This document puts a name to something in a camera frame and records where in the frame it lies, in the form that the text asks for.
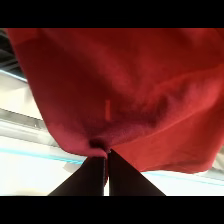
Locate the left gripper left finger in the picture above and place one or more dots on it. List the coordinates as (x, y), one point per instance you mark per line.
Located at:
(88, 178)

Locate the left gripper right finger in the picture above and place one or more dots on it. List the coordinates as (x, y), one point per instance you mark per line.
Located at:
(128, 176)

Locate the dark red T-shirt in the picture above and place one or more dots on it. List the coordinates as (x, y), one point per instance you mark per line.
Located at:
(133, 93)

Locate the silver frame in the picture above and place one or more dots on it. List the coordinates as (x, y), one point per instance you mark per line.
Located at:
(20, 121)

